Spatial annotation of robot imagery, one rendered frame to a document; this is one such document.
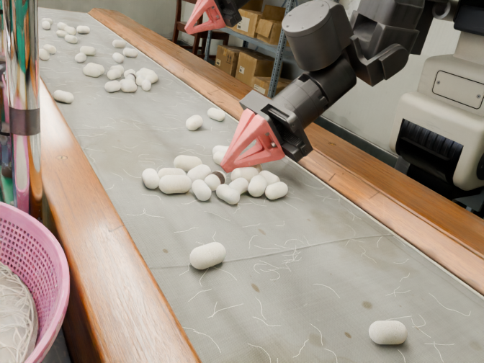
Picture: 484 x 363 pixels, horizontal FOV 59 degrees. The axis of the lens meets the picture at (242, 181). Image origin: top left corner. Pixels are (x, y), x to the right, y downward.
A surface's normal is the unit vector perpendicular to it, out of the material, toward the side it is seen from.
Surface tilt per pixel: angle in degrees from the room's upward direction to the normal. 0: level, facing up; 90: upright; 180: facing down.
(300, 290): 0
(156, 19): 91
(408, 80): 90
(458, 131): 98
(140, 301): 0
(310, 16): 42
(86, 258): 0
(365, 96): 91
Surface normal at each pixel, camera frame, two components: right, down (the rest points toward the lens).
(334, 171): -0.47, -0.57
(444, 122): -0.87, 0.20
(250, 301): 0.18, -0.88
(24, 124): 0.37, 0.47
